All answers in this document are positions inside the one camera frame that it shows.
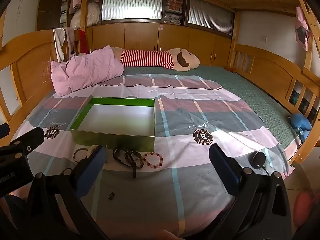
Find checked bedsheet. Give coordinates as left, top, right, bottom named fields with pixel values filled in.
left=15, top=74, right=295, bottom=238

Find stack of newspapers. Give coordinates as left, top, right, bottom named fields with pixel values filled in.
left=164, top=0, right=186, bottom=26

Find pink patterned hanging cloth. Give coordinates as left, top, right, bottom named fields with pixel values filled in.
left=295, top=6, right=313, bottom=52

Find pink quilt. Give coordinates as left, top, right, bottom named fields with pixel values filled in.
left=51, top=45, right=125, bottom=97

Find wooden headboard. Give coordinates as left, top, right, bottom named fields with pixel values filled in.
left=0, top=29, right=88, bottom=126

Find silver bangle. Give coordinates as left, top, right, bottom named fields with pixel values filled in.
left=73, top=148, right=87, bottom=162

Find pink bead bracelet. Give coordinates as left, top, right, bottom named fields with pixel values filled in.
left=144, top=152, right=164, bottom=169

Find white stuffed bags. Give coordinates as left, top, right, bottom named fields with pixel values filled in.
left=69, top=0, right=102, bottom=29

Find pink round object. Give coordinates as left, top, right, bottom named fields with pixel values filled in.
left=292, top=190, right=316, bottom=230

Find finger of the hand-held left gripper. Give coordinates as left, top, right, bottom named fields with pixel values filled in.
left=0, top=123, right=10, bottom=139
left=0, top=126, right=45, bottom=161

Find wooden wall cabinets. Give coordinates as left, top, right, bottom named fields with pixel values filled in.
left=86, top=22, right=233, bottom=67

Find green bed mat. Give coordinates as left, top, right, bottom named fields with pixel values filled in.
left=122, top=65, right=302, bottom=147

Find black computer mouse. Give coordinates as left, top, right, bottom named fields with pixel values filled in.
left=249, top=152, right=272, bottom=176

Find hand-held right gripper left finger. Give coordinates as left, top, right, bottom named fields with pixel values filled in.
left=26, top=144, right=110, bottom=240

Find wooden footboard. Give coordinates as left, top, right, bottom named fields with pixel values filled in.
left=226, top=44, right=320, bottom=162

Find striped plush toy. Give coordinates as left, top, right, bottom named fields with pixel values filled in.
left=111, top=47, right=200, bottom=72

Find pink hanging clothes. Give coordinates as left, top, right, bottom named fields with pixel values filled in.
left=69, top=0, right=83, bottom=14

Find blue plush toy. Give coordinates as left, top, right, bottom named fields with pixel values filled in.
left=290, top=113, right=313, bottom=140

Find ribbed glass window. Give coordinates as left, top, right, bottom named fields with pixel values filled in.
left=101, top=0, right=164, bottom=26
left=186, top=0, right=235, bottom=40

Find white grey garment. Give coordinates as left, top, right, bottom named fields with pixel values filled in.
left=52, top=27, right=76, bottom=63

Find red garment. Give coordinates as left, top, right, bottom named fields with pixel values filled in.
left=77, top=30, right=88, bottom=55

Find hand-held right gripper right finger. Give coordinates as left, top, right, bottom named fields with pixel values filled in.
left=209, top=144, right=292, bottom=240

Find green cardboard box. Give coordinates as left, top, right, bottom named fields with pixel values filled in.
left=69, top=97, right=156, bottom=153

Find white wristwatch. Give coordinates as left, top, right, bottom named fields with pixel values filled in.
left=85, top=145, right=98, bottom=158

